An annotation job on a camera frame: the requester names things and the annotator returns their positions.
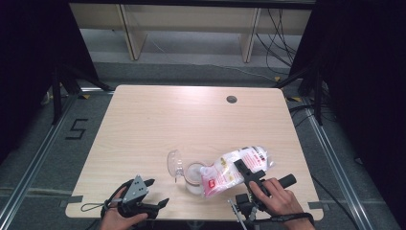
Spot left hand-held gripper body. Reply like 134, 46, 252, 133
117, 174, 161, 219

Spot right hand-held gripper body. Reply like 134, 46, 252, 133
228, 173, 298, 230

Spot red and white spouted pouch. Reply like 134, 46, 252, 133
199, 146, 275, 199

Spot clear glass jar hinged lid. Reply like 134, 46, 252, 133
167, 149, 209, 196

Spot person's left hand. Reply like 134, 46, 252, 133
100, 187, 149, 230

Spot person's right hand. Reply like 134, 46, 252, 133
248, 177, 309, 219

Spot grey tape strip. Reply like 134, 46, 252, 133
307, 200, 330, 212
58, 195, 85, 208

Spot black metal stand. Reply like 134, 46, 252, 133
51, 63, 115, 126
272, 65, 326, 127

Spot black curtain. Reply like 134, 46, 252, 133
288, 0, 406, 221
0, 0, 101, 164

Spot light wooden shelf unit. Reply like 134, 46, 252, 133
69, 3, 313, 64

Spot black wrist strap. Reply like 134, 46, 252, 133
255, 212, 316, 226
101, 178, 132, 219

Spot thin grey cord loop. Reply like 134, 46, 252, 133
79, 199, 124, 213

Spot black cables beside stand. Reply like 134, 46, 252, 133
288, 103, 324, 128

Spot aluminium floor rail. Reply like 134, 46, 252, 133
0, 94, 79, 230
303, 104, 379, 230

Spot long black floor cable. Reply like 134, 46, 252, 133
310, 174, 362, 230

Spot thin white cable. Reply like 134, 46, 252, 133
149, 34, 278, 81

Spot bundle of black cables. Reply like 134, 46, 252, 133
255, 9, 300, 77

